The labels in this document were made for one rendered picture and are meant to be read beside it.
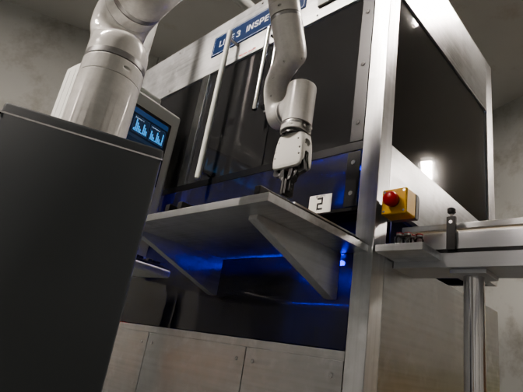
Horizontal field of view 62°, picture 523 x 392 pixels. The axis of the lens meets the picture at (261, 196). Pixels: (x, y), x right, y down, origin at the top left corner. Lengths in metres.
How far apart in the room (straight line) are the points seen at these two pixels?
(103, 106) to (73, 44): 4.30
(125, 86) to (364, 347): 0.81
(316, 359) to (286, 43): 0.85
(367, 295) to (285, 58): 0.67
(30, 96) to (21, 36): 0.65
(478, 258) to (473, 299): 0.10
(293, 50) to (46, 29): 4.17
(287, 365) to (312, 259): 0.32
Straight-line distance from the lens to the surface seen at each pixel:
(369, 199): 1.26
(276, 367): 1.33
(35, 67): 5.00
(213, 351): 1.53
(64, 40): 5.16
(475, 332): 1.22
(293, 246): 1.09
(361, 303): 1.19
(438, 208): 1.63
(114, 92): 0.88
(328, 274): 1.20
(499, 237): 1.21
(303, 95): 1.22
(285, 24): 1.29
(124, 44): 0.93
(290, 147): 1.15
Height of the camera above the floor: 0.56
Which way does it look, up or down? 20 degrees up
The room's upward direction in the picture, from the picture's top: 10 degrees clockwise
